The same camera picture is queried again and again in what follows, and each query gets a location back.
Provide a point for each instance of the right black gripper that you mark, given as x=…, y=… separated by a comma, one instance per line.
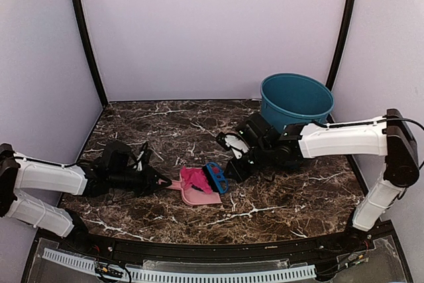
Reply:
x=239, y=173

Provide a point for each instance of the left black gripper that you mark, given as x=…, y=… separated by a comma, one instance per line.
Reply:
x=149, y=185

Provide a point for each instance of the blue hand brush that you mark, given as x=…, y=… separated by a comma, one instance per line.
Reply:
x=215, y=177

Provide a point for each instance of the pink plastic dustpan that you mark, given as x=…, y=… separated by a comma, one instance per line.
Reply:
x=194, y=197

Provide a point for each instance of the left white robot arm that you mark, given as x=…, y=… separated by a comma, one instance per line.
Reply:
x=117, y=168

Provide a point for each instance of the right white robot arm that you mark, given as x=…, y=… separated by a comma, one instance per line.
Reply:
x=256, y=143

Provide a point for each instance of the pink paper scrap back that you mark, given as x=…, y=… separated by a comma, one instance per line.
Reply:
x=195, y=178

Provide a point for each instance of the blue plastic waste bin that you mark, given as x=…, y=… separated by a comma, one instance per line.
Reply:
x=293, y=98

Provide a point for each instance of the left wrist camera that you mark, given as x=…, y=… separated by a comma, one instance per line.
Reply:
x=143, y=157

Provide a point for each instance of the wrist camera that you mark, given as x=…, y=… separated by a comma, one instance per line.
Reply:
x=232, y=142
x=143, y=157

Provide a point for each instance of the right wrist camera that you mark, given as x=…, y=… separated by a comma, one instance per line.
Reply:
x=232, y=142

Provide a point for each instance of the black table front rail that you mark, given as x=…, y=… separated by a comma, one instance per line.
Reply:
x=138, y=235

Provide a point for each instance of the white slotted cable duct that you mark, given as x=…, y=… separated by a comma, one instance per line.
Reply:
x=156, y=271

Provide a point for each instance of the right black frame post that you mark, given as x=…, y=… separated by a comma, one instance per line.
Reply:
x=340, y=45

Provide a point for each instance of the black frame post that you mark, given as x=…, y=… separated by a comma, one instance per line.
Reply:
x=340, y=45
x=88, y=51

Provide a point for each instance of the left black frame post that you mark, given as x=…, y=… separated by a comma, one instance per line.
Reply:
x=88, y=51

